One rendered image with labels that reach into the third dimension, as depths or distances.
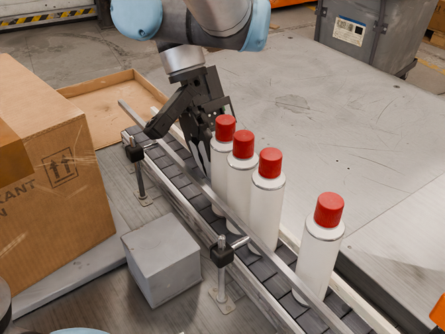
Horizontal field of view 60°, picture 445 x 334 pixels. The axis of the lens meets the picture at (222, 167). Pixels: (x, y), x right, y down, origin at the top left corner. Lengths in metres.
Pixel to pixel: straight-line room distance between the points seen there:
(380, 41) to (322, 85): 1.37
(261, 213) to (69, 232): 0.33
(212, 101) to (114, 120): 0.48
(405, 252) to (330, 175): 0.27
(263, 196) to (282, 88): 0.73
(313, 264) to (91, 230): 0.39
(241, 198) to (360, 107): 0.66
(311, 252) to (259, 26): 0.31
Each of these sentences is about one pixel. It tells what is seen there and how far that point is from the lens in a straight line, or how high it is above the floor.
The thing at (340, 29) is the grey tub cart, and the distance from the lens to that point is 2.74.
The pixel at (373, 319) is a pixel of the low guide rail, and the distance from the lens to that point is 0.62.
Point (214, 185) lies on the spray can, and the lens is 0.69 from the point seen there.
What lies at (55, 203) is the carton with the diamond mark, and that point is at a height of 0.99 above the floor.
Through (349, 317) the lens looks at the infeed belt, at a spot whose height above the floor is 0.88.
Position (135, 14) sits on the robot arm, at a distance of 0.58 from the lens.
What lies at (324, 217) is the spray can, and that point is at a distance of 0.50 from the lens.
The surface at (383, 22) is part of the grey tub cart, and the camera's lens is 2.59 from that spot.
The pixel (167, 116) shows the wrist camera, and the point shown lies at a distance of 0.67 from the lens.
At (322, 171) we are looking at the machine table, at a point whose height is 0.83.
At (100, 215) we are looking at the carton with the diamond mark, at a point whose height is 0.92.
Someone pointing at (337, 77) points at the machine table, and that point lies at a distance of 1.37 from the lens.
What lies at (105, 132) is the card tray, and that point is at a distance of 1.08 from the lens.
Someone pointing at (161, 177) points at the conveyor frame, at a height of 0.88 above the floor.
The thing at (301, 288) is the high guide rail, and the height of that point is 0.96.
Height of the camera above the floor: 1.42
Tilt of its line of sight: 40 degrees down
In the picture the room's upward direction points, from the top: straight up
